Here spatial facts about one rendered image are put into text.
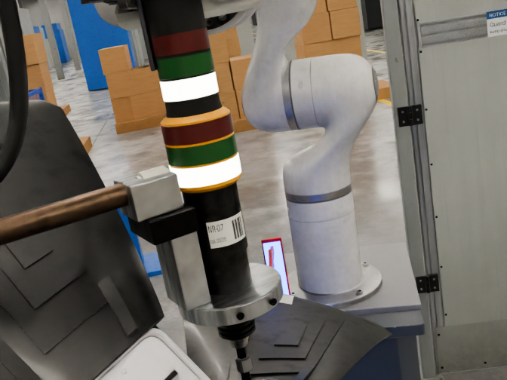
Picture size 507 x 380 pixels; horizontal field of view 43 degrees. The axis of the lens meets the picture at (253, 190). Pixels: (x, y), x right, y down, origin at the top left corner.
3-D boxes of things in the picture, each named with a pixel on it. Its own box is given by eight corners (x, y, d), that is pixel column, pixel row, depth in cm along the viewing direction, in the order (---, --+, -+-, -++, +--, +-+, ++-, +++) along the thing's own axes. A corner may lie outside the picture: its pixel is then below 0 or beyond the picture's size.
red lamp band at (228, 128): (182, 149, 37) (178, 128, 36) (153, 142, 40) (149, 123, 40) (247, 131, 39) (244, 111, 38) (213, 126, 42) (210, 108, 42)
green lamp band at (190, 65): (173, 80, 36) (168, 59, 36) (150, 80, 39) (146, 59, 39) (224, 68, 38) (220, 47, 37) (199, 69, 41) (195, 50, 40)
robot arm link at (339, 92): (290, 185, 122) (271, 59, 116) (388, 176, 118) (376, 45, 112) (280, 205, 111) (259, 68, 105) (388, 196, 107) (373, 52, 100)
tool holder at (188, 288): (179, 353, 37) (142, 192, 34) (135, 314, 43) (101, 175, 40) (305, 297, 41) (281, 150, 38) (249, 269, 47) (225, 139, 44)
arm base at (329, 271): (290, 267, 132) (278, 181, 127) (384, 262, 127) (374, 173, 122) (271, 311, 114) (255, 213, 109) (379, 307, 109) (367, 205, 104)
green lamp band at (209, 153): (186, 171, 37) (182, 151, 37) (158, 162, 41) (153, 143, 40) (250, 151, 39) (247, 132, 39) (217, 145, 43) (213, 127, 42)
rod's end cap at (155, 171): (141, 176, 37) (173, 167, 38) (129, 171, 38) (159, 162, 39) (149, 208, 37) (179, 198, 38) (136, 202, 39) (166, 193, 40)
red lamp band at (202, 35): (168, 57, 36) (164, 35, 35) (145, 58, 39) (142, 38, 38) (220, 47, 37) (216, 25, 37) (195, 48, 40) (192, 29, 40)
